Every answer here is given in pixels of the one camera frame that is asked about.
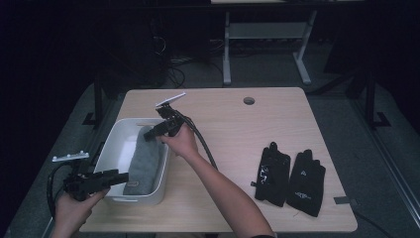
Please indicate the black metal stand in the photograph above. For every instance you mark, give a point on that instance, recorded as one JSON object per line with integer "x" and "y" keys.
{"x": 98, "y": 99}
{"x": 370, "y": 99}

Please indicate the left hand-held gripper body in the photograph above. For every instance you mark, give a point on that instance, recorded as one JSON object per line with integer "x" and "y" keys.
{"x": 82, "y": 185}

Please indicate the person's right hand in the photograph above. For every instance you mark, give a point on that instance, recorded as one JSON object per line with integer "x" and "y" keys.
{"x": 183, "y": 143}

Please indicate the person's left hand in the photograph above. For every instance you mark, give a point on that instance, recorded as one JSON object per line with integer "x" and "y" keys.
{"x": 71, "y": 214}

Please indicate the black glove small logo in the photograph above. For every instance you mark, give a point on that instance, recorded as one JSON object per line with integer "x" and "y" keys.
{"x": 305, "y": 185}

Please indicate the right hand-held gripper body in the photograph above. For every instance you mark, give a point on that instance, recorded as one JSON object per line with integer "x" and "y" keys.
{"x": 175, "y": 120}

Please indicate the white plastic bin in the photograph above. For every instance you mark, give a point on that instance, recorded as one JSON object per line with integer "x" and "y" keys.
{"x": 115, "y": 155}

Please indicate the gray tape piece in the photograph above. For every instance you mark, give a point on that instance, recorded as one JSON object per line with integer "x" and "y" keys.
{"x": 341, "y": 200}

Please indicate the metal floor rail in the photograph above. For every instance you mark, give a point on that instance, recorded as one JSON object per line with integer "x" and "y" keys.
{"x": 389, "y": 175}

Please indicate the black glove glossy print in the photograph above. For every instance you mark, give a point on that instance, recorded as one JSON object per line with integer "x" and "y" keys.
{"x": 272, "y": 177}

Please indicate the white metal desk frame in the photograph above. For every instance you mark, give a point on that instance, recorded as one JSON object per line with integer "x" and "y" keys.
{"x": 264, "y": 30}

